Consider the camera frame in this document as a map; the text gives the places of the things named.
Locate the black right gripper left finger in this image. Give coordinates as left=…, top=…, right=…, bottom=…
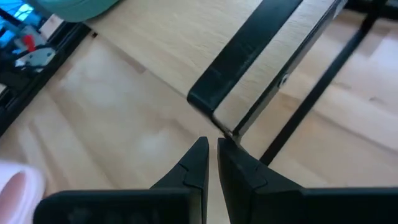
left=33, top=136, right=210, bottom=224

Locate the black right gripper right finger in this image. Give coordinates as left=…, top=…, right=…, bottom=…
left=216, top=137, right=398, bottom=224

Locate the wooden shelf with black frame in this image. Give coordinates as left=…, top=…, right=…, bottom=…
left=83, top=0, right=389, bottom=166

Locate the black aluminium table frame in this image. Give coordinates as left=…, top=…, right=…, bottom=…
left=0, top=0, right=398, bottom=136

